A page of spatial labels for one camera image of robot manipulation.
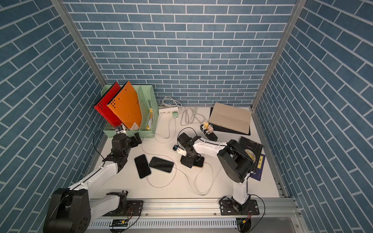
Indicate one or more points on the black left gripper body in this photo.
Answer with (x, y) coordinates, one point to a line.
(131, 142)

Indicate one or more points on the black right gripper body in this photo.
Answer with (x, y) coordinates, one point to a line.
(189, 155)

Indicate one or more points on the phone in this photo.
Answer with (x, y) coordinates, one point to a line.
(161, 164)
(142, 166)
(199, 162)

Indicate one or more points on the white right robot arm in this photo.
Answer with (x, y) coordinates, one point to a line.
(238, 162)

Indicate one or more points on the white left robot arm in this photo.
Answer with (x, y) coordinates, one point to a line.
(72, 209)

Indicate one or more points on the black USB power strip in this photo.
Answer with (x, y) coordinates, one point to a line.
(211, 137)

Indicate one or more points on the pink USB charger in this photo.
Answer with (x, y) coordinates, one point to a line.
(210, 129)

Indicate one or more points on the orange file folder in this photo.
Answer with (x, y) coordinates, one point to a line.
(125, 105)

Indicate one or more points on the white power strip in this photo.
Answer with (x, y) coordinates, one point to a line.
(168, 111)

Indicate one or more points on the red file folder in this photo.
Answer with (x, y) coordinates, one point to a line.
(104, 110)

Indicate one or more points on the green mesh file organizer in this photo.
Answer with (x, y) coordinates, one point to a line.
(149, 110)

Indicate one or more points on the black book gold emblem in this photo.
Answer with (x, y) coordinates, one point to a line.
(253, 149)

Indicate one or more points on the dark blue booklet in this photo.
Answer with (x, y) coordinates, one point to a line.
(257, 175)

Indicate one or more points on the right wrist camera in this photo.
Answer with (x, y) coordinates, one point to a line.
(179, 150)

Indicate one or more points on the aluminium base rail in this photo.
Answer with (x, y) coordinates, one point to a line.
(205, 215)

